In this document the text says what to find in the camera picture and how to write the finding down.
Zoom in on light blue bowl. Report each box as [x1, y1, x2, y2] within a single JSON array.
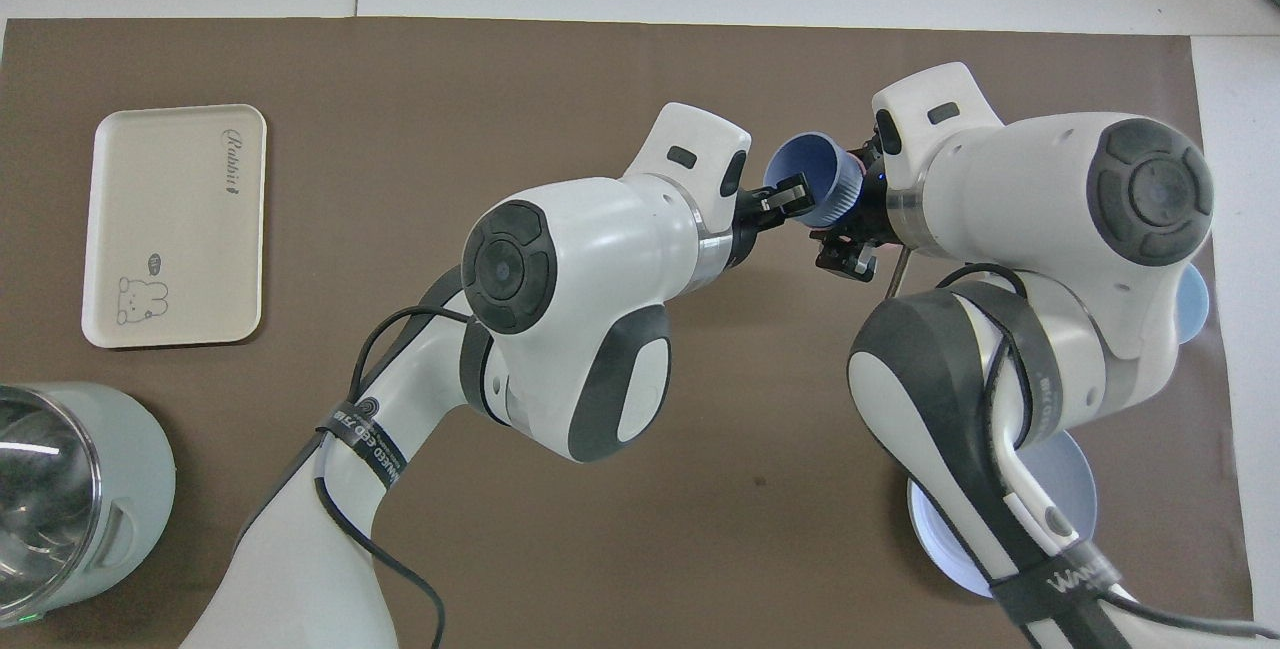
[[1176, 263, 1211, 346]]

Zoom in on light blue plate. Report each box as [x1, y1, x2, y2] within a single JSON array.
[[907, 427, 1099, 599]]

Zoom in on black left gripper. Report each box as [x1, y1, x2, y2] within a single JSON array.
[[728, 174, 813, 267]]

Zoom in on cream rabbit print tray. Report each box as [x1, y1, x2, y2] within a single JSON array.
[[81, 104, 269, 349]]

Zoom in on blue plastic cup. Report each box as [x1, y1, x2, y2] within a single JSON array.
[[763, 132, 867, 229]]

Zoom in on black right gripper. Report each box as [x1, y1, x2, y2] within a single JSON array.
[[814, 127, 907, 283]]

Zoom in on brown table mat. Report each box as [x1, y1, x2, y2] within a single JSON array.
[[0, 17, 1259, 649]]

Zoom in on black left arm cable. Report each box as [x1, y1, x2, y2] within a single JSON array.
[[313, 304, 473, 649]]

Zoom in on pale green electric pot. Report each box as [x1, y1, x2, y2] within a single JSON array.
[[0, 382, 178, 628]]

